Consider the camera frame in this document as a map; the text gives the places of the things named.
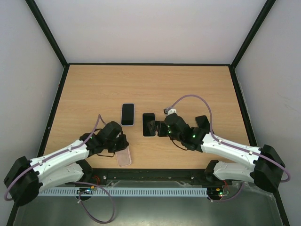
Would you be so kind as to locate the black enclosure frame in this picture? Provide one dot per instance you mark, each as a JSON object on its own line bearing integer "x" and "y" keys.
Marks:
{"x": 255, "y": 27}

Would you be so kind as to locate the lavender phone case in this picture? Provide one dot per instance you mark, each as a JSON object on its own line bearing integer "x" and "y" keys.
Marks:
{"x": 128, "y": 126}

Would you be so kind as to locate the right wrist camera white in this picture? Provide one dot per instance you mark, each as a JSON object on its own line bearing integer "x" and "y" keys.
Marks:
{"x": 168, "y": 111}

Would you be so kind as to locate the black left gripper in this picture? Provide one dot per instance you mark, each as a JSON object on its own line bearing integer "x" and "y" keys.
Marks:
{"x": 123, "y": 143}

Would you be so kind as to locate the blue phone black screen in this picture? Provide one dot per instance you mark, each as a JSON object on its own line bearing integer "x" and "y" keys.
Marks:
{"x": 127, "y": 114}

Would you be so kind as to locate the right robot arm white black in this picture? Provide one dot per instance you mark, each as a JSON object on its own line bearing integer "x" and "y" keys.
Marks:
{"x": 261, "y": 166}

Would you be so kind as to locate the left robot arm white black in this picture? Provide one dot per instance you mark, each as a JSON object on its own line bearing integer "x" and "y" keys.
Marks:
{"x": 27, "y": 178}

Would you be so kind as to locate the beige phone case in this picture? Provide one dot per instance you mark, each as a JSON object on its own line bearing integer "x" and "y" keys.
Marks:
{"x": 148, "y": 136}

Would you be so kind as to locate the green phone black screen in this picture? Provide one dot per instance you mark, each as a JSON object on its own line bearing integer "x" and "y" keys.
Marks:
{"x": 203, "y": 122}

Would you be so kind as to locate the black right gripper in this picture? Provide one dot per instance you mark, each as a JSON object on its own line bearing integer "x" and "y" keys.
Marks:
{"x": 161, "y": 129}

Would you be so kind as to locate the black front rail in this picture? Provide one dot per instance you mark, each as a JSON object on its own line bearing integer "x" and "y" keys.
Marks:
{"x": 195, "y": 177}

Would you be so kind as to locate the pink phone case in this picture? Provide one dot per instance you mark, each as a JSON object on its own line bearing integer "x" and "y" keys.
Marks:
{"x": 124, "y": 157}

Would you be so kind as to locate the white slotted cable duct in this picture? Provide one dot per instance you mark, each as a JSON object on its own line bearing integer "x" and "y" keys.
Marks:
{"x": 126, "y": 192}

